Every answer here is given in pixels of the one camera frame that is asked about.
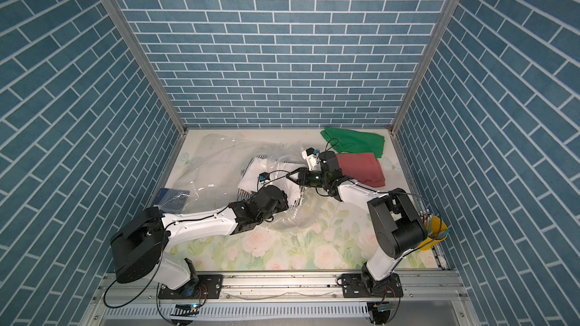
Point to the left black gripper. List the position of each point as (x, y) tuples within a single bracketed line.
[(283, 202)]

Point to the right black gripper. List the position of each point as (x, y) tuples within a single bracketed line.
[(303, 174)]

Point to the white patterned tank top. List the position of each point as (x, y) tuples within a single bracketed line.
[(281, 169)]

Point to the red garment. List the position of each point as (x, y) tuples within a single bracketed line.
[(363, 167)]

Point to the green garment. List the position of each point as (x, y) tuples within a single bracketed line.
[(353, 142)]

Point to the clear plastic vacuum bag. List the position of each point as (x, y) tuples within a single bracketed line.
[(212, 167)]

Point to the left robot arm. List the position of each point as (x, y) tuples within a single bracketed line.
[(141, 248)]

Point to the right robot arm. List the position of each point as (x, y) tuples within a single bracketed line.
[(397, 225)]

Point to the floral table mat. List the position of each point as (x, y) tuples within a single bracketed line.
[(341, 237)]

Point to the pens in yellow cup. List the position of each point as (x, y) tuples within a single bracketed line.
[(436, 228)]

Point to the yellow cup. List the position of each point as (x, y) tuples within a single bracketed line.
[(428, 244)]

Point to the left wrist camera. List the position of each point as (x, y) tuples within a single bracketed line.
[(263, 177)]

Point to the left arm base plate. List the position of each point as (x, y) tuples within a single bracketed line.
[(205, 287)]

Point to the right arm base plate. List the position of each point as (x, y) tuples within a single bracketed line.
[(357, 285)]

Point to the aluminium front rail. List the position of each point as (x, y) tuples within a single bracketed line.
[(426, 297)]

